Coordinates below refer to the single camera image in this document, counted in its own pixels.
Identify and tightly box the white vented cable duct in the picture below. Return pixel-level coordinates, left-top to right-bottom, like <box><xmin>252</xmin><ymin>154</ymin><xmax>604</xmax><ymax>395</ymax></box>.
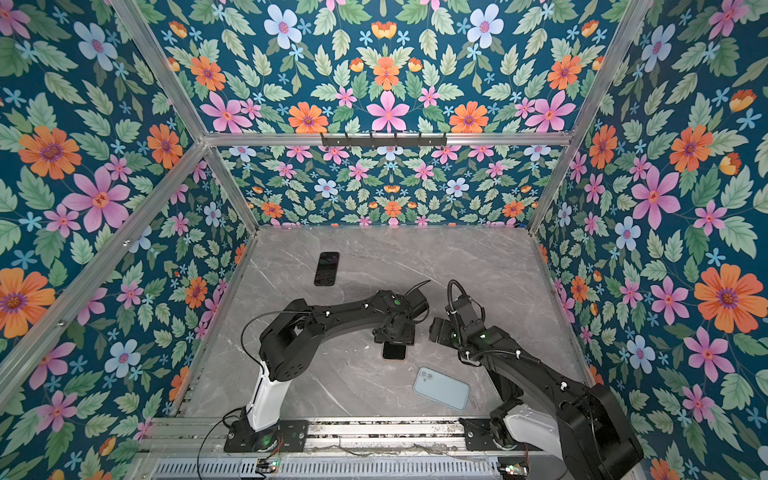
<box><xmin>149</xmin><ymin>456</ymin><xmax>501</xmax><ymax>479</ymax></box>

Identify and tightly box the black smartphone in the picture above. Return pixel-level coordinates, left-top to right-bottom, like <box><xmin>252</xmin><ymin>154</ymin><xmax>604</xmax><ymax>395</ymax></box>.
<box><xmin>382</xmin><ymin>342</ymin><xmax>407</xmax><ymax>361</ymax></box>

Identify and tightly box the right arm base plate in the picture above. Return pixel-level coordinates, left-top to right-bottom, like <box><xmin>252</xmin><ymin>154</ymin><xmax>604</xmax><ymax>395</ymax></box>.
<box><xmin>459</xmin><ymin>417</ymin><xmax>526</xmax><ymax>452</ymax></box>

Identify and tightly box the aluminium front rail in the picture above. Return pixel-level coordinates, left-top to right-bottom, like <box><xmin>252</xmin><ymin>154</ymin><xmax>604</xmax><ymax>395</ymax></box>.
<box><xmin>134</xmin><ymin>415</ymin><xmax>637</xmax><ymax>460</ymax></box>

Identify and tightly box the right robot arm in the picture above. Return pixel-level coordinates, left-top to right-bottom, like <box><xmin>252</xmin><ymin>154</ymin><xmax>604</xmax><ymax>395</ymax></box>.
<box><xmin>430</xmin><ymin>294</ymin><xmax>643</xmax><ymax>479</ymax></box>

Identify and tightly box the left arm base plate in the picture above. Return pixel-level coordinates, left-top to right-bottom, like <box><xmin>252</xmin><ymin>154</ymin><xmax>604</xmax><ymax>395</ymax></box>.
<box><xmin>224</xmin><ymin>419</ymin><xmax>309</xmax><ymax>453</ymax></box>

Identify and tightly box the black hook rail bracket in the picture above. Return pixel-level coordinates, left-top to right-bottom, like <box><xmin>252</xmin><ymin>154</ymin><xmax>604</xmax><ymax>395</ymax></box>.
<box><xmin>320</xmin><ymin>133</ymin><xmax>448</xmax><ymax>148</ymax></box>

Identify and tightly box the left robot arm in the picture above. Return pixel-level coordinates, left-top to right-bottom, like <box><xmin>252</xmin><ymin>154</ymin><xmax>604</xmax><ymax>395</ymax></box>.
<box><xmin>245</xmin><ymin>285</ymin><xmax>430</xmax><ymax>434</ymax></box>

